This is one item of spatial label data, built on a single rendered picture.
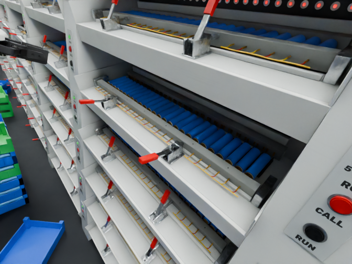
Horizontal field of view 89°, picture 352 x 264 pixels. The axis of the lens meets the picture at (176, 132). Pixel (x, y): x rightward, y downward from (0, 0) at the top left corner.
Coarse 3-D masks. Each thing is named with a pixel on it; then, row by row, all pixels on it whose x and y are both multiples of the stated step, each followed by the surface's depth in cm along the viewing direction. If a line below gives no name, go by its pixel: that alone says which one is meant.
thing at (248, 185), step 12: (108, 84) 56; (120, 96) 50; (132, 108) 47; (144, 108) 45; (156, 120) 41; (156, 132) 40; (168, 132) 39; (180, 132) 38; (168, 144) 37; (192, 144) 35; (204, 156) 33; (216, 156) 33; (216, 168) 32; (228, 168) 31; (216, 180) 30; (228, 180) 30; (240, 180) 29; (252, 180) 29; (252, 192) 28
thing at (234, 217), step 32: (96, 96) 55; (160, 96) 55; (192, 96) 48; (128, 128) 43; (256, 128) 38; (160, 160) 35; (192, 160) 35; (288, 160) 35; (192, 192) 31; (224, 192) 30; (256, 192) 27; (224, 224) 27
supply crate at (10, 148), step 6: (0, 126) 98; (0, 132) 100; (6, 132) 97; (0, 138) 98; (6, 138) 88; (0, 144) 94; (6, 144) 89; (12, 144) 90; (0, 150) 88; (6, 150) 90; (12, 150) 92
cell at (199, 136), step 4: (208, 128) 40; (212, 128) 40; (216, 128) 40; (204, 132) 39; (208, 132) 39; (212, 132) 39; (196, 136) 38; (200, 136) 38; (204, 136) 38; (208, 136) 39; (200, 140) 37
